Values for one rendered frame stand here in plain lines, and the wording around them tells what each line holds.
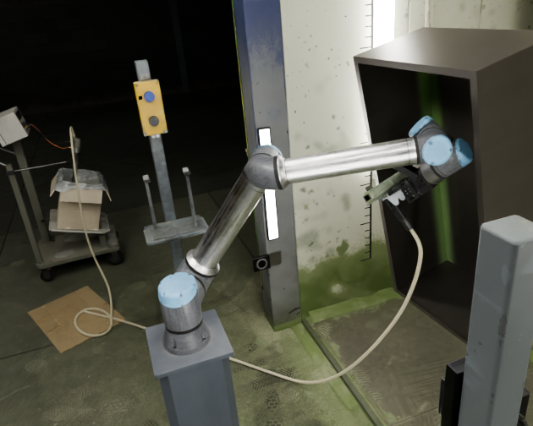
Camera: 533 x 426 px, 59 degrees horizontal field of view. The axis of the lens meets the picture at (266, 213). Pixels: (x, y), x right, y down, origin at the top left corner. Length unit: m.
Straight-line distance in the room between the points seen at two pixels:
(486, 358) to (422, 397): 1.98
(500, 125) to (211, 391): 1.42
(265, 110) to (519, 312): 1.98
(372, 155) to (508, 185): 0.48
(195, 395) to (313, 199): 1.24
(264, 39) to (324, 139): 0.61
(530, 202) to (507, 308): 1.35
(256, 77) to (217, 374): 1.36
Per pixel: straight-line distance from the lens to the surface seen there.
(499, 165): 1.69
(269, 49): 2.39
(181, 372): 1.93
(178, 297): 1.81
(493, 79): 1.57
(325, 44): 2.50
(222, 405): 2.09
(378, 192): 1.83
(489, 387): 0.63
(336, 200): 2.74
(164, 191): 2.62
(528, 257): 0.54
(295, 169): 1.55
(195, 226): 2.54
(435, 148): 1.53
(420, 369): 2.72
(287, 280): 2.83
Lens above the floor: 1.88
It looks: 25 degrees down
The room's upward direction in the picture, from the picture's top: 5 degrees counter-clockwise
